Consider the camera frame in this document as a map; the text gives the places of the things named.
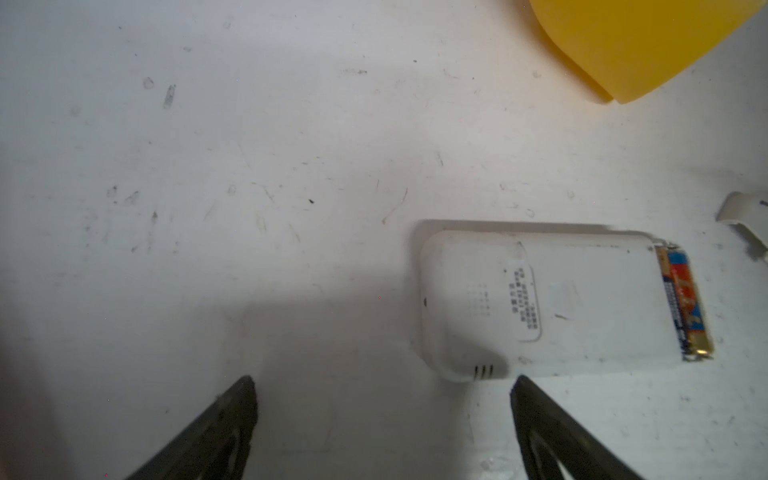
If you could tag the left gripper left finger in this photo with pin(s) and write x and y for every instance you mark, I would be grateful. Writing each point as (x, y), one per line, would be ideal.
(216, 445)

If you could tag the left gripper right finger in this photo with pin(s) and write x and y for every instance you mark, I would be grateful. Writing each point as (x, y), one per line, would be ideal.
(552, 442)

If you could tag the grey white remote control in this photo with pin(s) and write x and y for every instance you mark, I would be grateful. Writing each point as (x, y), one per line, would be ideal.
(498, 305)

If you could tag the white battery cover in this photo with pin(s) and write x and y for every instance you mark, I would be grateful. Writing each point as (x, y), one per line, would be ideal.
(748, 211)

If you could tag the colourful AAA battery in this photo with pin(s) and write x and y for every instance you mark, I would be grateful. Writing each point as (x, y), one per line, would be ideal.
(686, 307)

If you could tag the yellow plastic goblet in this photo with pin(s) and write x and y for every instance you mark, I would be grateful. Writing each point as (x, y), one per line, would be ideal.
(630, 48)

